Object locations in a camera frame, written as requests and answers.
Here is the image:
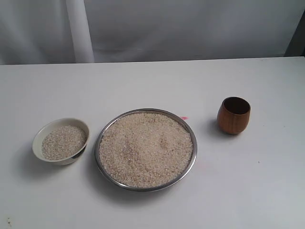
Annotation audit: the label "white ceramic bowl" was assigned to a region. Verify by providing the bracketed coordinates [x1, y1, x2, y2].
[32, 118, 91, 166]

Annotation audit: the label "rice in steel tray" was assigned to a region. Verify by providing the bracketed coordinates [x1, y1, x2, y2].
[99, 113, 193, 188]

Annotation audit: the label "white rice grains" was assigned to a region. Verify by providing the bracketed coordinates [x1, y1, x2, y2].
[41, 125, 87, 160]

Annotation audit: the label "brown wooden cup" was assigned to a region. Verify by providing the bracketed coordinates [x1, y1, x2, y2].
[216, 96, 251, 135]

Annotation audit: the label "round steel tray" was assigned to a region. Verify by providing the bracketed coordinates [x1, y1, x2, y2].
[94, 108, 197, 192]

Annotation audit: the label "white backdrop curtain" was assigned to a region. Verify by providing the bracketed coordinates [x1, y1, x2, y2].
[0, 0, 305, 65]

